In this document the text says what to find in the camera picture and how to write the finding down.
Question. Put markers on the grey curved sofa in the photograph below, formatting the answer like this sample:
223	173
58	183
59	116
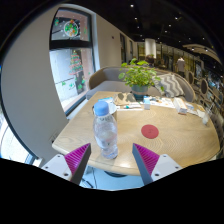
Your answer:
103	75

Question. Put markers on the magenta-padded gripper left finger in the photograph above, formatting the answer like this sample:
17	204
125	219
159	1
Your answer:
61	165

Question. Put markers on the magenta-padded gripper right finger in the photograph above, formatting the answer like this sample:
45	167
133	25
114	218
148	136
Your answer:
161	165

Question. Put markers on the small blue white box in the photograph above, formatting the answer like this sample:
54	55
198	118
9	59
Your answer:
147	104

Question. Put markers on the person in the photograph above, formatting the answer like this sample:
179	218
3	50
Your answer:
181	66
150	60

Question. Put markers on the group of dining chairs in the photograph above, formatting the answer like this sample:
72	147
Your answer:
203	86

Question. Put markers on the white napkin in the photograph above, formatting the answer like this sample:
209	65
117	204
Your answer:
200	113

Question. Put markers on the grey chevron cushion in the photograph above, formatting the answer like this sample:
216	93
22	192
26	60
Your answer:
171	86

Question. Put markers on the green potted plant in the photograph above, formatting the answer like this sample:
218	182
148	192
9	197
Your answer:
138	76

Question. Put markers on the flat blue white box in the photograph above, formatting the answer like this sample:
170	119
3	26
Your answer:
106	100

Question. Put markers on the white tube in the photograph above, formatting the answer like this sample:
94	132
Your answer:
131	106

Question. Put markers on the flat round red coaster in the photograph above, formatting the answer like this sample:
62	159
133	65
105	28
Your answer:
149	131

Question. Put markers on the clear blue-capped water bottle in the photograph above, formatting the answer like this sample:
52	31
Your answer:
106	133

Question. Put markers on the printed paper sheet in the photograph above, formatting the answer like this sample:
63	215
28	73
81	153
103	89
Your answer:
163	102

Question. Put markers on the group of ceiling lights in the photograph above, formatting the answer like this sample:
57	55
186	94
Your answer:
132	5

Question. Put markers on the white orange carton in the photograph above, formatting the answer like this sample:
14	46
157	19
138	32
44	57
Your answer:
180	106

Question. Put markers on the window with festive stickers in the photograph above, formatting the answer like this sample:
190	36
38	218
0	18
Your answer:
71	70

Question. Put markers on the stack of leaflets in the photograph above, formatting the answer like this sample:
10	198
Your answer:
191	107

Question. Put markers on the brown paper sheet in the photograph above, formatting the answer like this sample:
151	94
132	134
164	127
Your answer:
123	99

